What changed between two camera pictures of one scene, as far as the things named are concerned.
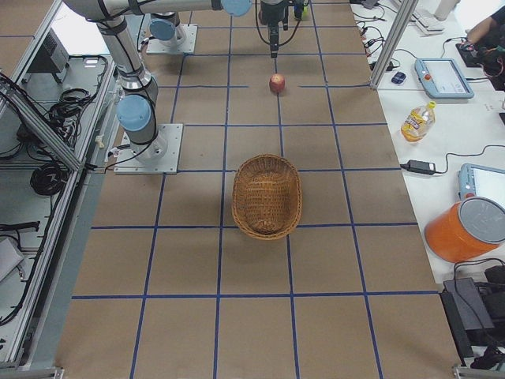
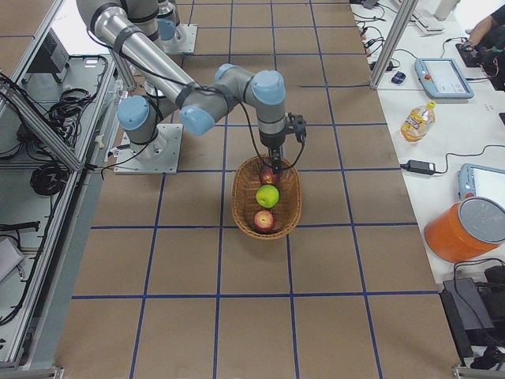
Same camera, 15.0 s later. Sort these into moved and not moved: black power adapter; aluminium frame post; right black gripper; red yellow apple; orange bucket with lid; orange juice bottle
Moved: red yellow apple; right black gripper
Not moved: orange bucket with lid; black power adapter; aluminium frame post; orange juice bottle
